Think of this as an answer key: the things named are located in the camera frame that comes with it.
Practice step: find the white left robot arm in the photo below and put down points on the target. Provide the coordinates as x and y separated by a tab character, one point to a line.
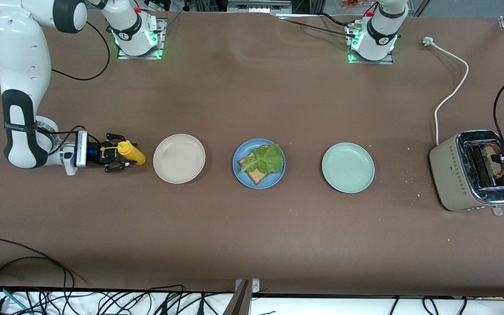
379	26

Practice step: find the yellow mustard squeeze bottle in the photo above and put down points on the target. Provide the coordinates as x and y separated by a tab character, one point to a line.
134	155

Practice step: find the dark crust bread slice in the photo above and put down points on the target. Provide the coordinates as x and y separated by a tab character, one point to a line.
495	168

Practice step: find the grey metal edge bracket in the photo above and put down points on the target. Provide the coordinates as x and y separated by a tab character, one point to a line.
241	302

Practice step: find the green round plate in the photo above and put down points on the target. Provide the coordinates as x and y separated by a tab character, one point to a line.
348	168

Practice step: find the beige chrome toaster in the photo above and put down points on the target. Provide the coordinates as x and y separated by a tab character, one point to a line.
451	175

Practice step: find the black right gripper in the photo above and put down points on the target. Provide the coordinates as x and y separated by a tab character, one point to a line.
102	154

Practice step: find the blue round plate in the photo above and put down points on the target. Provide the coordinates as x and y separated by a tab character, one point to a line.
245	180

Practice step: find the grey power strip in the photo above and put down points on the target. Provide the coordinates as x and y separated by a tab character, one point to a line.
258	6

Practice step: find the beige round plate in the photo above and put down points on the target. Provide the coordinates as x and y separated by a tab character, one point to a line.
179	158

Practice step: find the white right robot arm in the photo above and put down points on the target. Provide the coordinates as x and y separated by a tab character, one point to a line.
20	57

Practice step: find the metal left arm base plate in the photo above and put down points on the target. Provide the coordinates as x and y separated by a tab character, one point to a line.
387	61

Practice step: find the light brown bread slice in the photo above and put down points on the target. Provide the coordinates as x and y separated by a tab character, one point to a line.
258	177

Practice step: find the green lettuce leaf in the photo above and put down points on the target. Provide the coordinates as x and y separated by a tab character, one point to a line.
265	159

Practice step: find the orange snack bag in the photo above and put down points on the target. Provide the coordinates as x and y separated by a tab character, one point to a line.
357	4

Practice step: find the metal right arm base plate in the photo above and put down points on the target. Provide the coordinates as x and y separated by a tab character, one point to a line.
162	39

